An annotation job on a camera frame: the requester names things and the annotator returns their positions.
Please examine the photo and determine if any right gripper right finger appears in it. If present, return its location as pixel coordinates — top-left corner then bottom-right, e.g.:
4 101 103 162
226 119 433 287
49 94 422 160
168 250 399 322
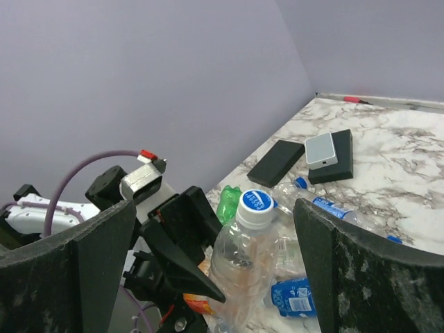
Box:
293 199 443 332

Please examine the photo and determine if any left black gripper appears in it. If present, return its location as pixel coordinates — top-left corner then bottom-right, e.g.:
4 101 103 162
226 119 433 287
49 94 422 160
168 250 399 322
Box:
123 185 227 306

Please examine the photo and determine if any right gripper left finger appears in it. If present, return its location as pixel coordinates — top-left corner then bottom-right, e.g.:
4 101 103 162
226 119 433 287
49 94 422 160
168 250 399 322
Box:
1 200 136 332

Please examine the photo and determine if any clear bottle white cap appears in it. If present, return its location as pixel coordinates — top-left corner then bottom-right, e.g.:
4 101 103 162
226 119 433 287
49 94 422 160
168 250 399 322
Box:
209 189 279 332

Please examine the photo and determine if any clear bottle blue label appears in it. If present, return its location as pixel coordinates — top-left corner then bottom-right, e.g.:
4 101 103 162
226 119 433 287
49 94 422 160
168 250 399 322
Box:
271 277 317 318

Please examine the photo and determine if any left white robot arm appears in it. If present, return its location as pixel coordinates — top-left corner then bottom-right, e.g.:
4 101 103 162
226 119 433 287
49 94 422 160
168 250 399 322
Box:
51 164 225 302

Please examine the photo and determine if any clear bottle orange pattern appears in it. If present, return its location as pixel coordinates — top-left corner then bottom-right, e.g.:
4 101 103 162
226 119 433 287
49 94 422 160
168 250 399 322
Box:
198 257 211 277

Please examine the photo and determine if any crushed orange label bottle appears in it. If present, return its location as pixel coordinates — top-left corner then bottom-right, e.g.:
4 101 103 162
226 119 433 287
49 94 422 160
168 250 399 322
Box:
183 293 214 315

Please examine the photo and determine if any green bear shaped bottle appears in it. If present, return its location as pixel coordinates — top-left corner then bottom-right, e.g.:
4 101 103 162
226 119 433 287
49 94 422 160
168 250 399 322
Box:
216 185 242 225

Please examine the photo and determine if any crushed bottle blue cap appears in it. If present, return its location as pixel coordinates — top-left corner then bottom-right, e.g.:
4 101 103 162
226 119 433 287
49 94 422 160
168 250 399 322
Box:
271 177 403 244

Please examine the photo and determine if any white grey router box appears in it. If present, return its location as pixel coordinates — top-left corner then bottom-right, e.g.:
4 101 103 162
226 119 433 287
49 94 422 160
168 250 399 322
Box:
305 133 338 170

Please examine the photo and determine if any black flat box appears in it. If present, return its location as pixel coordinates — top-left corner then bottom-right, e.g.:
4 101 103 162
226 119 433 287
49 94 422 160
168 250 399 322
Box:
308 129 354 185

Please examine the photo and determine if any black foam block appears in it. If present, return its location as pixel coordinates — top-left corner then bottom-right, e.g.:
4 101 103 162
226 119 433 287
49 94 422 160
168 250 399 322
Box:
247 139 305 188

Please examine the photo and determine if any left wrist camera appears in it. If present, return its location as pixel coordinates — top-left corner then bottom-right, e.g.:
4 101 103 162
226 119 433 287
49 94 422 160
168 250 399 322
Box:
119 152 176 224

